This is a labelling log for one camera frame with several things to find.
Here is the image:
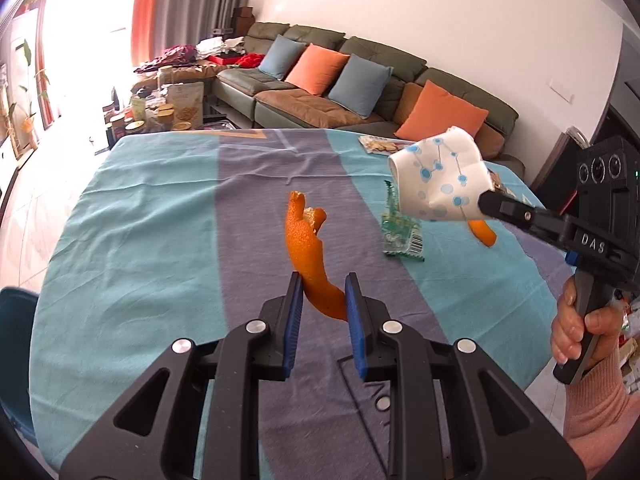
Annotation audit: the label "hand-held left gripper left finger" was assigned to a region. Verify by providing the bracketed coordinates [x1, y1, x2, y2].
[59, 271, 305, 480]

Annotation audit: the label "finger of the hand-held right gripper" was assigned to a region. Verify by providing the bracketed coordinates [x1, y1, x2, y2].
[477, 191, 576, 248]

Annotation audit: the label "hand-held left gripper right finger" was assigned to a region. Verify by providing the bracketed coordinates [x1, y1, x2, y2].
[345, 272, 586, 480]

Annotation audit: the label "long orange peel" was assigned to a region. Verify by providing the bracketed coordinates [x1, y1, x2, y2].
[284, 190, 351, 321]

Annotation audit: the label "white blue-dotted paper cup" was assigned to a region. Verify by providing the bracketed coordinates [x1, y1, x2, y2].
[387, 127, 493, 223]

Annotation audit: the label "person's right forearm pink sleeve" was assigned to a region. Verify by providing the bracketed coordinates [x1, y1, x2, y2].
[565, 335, 640, 480]

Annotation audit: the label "person's right hand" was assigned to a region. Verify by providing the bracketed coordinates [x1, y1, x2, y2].
[550, 276, 626, 366]

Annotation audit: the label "small orange peel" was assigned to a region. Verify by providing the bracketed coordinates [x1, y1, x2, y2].
[467, 217, 498, 248]

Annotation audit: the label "clear green printed wrapper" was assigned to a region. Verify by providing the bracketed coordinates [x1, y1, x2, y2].
[380, 180, 426, 261]

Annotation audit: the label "orange cushion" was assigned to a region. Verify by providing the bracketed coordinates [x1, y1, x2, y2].
[286, 43, 351, 96]
[393, 80, 489, 142]

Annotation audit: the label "blue grey striped tablecloth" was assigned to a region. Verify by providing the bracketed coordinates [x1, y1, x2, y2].
[30, 127, 576, 480]

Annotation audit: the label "clear cracker packet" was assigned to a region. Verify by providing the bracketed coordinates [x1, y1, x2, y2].
[358, 135, 401, 155]

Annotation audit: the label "blue cushion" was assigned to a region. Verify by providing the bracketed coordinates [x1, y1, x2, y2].
[258, 35, 307, 80]
[327, 54, 394, 120]

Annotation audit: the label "green sofa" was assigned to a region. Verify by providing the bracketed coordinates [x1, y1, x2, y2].
[212, 21, 526, 176]

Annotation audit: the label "beige snack bag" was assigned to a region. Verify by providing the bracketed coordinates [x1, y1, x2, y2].
[167, 82, 205, 128]

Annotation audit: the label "coffee table with jars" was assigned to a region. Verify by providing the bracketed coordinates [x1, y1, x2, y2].
[102, 80, 241, 151]

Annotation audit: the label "blue chair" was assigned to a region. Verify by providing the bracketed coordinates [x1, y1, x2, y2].
[0, 287, 41, 448]

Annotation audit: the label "white clothes pile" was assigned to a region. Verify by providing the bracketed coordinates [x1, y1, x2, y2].
[196, 35, 246, 58]

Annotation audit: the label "maroon clothes pile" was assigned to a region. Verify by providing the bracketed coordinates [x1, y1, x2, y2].
[135, 45, 198, 72]

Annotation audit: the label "brown boxes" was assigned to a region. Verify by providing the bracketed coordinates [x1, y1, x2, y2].
[232, 6, 256, 36]

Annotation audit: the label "grey curtain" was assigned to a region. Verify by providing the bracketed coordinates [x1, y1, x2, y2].
[160, 0, 258, 61]

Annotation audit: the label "orange curtain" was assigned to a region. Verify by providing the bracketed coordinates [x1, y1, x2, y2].
[131, 0, 171, 68]

